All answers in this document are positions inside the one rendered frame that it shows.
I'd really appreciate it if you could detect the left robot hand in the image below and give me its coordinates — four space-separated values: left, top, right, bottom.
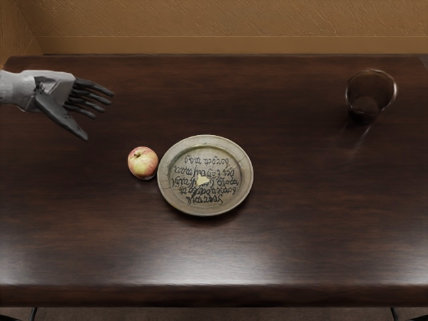
0 69 115 141

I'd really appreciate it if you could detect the grey plate with script pattern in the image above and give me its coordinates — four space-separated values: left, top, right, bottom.
156 134 254 217

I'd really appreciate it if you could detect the red yellow apple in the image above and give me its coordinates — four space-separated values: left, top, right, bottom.
127 146 160 179

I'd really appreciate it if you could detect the clear drinking glass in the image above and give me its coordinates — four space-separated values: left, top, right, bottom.
344 68 399 125

